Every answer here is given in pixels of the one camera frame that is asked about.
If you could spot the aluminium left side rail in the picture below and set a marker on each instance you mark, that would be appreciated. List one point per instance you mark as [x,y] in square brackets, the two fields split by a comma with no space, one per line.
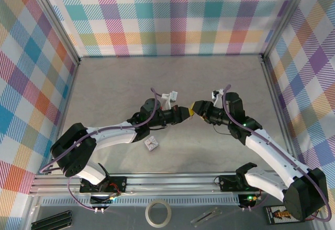
[70,89]

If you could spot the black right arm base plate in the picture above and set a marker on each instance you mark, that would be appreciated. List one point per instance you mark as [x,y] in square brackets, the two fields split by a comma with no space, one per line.
[227,184]

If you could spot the aluminium right corner post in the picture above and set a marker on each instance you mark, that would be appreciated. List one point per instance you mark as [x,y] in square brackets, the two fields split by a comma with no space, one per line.
[285,18]

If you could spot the black bars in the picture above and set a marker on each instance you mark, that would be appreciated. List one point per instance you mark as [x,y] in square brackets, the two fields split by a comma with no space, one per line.
[52,220]

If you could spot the aluminium corner post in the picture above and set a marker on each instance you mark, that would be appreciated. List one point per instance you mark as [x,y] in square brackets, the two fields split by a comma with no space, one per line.
[53,18]
[285,18]

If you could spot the roll of clear tape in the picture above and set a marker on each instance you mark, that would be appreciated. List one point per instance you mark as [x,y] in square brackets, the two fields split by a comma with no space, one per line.
[147,213]

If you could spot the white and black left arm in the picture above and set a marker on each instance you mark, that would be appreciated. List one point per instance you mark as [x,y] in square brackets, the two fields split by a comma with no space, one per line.
[112,136]

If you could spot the small black controller board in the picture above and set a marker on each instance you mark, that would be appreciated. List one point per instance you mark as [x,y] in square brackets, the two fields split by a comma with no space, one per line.
[248,200]
[102,200]

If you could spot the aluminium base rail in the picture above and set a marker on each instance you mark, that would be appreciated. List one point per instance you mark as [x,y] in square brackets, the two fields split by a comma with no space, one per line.
[170,183]

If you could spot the aluminium left corner post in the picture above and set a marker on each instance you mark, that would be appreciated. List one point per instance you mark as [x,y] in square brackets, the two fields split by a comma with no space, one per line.
[53,18]

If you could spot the black charger board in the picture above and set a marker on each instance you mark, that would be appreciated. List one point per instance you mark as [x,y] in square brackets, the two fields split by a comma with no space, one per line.
[274,214]

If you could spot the small white square clock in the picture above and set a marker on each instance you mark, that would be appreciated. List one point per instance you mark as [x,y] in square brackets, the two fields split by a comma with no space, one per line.
[151,143]

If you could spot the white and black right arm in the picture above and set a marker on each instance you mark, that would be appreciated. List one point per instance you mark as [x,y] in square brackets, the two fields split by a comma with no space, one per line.
[274,156]

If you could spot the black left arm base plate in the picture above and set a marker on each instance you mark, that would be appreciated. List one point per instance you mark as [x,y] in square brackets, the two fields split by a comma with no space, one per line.
[119,184]

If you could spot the aluminium right side rail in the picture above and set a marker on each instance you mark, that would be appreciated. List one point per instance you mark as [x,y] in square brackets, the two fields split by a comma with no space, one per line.
[274,96]

